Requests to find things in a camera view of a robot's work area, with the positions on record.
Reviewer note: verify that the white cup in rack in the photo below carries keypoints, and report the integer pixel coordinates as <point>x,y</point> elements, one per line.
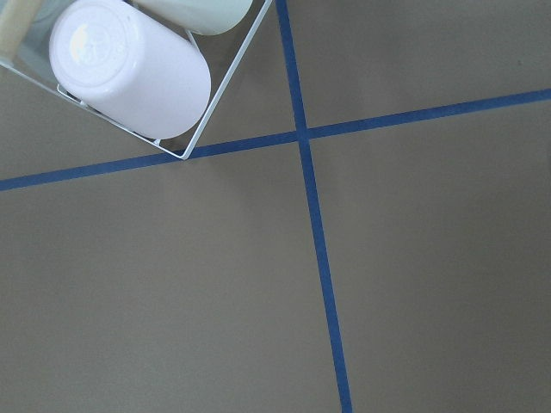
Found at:
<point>204,17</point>

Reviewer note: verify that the white wire cup rack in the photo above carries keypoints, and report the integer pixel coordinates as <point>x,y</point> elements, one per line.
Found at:
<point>223,54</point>

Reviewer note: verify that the wooden rack handle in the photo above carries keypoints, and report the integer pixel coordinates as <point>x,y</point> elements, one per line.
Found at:
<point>17,16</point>

